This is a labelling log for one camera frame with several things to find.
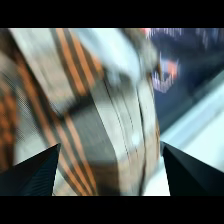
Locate checked shirt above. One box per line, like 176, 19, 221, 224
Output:
0, 28, 162, 197

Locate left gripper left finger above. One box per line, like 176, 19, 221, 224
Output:
0, 143, 62, 197

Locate silver frame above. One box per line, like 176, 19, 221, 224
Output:
146, 71, 224, 197

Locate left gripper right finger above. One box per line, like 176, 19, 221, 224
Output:
160, 141, 224, 197

